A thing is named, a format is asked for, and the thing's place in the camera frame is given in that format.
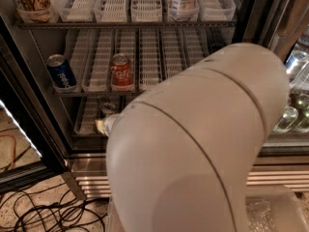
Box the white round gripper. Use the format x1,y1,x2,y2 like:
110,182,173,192
95,114,120,136

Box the redbull can bottom shelf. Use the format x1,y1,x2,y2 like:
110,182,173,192
98,102,116,119

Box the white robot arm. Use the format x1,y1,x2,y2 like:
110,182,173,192
104,43,289,232

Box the red coca-cola can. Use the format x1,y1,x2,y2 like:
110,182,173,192
110,53,133,91

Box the blue pepsi can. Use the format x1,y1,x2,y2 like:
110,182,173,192
46,54,77,88

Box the open fridge left door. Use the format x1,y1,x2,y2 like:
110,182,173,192
0,18,65,194

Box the large redbull can behind glass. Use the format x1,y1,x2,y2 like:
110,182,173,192
285,50,309,81

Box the right clear plastic bin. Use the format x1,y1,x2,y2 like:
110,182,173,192
246,186,309,232

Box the bottom wire shelf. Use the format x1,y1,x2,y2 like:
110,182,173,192
71,131,107,138

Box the wire shelf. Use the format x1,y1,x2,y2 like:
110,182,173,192
15,20,237,29
71,131,107,138
52,90,143,97

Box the middle wire shelf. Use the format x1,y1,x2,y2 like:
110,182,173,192
52,90,143,97

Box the orange cable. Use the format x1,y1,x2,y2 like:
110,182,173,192
0,133,17,172

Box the black floor cables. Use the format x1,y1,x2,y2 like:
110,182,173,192
0,181,107,232

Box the top wire shelf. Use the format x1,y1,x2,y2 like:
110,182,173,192
15,20,237,29

